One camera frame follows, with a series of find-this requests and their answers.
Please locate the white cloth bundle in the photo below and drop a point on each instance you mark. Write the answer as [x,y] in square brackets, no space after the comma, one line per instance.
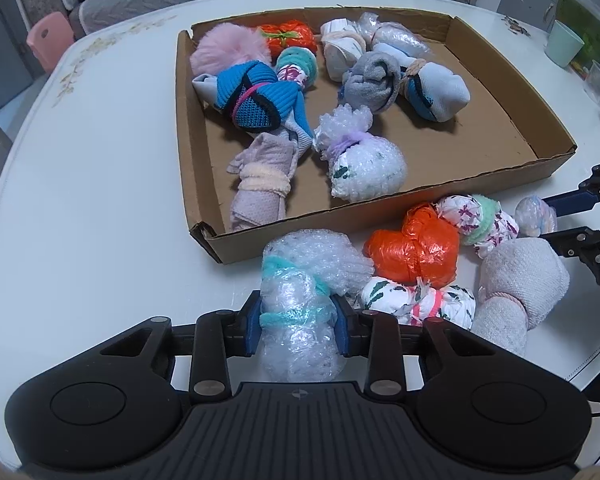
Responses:
[340,50]

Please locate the pink fluffy pompom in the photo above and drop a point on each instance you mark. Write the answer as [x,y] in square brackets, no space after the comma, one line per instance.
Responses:
[225,50]

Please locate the white and blue sock bundle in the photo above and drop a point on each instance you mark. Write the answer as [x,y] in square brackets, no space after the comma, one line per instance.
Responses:
[440,91]

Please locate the grey sock bundle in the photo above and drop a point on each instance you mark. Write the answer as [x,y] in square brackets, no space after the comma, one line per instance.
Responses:
[372,80]

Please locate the lilac cloth bundle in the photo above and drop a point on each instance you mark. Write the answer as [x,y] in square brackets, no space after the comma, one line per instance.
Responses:
[260,190]

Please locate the floral bundle with green scrunchie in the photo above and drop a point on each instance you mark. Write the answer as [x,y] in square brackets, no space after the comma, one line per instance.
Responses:
[480,220]

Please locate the white towel bundle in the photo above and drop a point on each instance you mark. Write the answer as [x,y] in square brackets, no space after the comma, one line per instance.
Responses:
[520,285]

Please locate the large orange plastic bundle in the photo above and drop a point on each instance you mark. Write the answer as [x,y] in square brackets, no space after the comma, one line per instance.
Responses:
[412,252]

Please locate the pink child chair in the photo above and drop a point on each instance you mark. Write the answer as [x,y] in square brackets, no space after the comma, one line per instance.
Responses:
[47,40]

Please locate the cardboard box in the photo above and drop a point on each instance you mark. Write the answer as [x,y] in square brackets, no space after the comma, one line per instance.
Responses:
[480,135]

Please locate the small orange plastic bundle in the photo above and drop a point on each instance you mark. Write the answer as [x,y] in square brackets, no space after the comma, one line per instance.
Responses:
[287,35]

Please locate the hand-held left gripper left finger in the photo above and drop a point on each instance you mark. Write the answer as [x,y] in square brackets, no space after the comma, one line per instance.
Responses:
[252,325]

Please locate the clear plastic cup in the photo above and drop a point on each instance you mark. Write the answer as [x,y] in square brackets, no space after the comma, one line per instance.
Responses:
[597,82]

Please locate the green cup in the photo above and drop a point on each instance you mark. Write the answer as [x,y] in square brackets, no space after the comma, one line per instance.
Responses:
[562,42]

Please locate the bubble wrap bundle purple tie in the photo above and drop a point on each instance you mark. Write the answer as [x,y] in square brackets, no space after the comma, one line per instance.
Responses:
[365,165]

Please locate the bubble wrap bundle teal tie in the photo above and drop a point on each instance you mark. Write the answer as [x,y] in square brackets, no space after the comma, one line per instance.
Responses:
[295,300]

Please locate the small clear plastic bundle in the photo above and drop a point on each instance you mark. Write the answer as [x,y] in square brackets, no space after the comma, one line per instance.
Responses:
[534,216]

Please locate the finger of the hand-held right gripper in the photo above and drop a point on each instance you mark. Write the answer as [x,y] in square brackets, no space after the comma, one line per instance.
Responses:
[585,247]
[572,201]

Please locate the floral bundle with teal tie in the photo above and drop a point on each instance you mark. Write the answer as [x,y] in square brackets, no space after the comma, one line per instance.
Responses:
[294,67]

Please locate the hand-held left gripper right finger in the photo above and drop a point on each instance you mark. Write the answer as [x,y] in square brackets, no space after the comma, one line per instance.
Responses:
[342,327]

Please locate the clear bubble wrap bundle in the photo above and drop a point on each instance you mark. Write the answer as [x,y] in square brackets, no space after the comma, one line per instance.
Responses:
[400,35]

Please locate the floral bundle with pink tie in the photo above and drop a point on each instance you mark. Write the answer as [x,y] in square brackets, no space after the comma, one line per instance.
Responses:
[395,297]

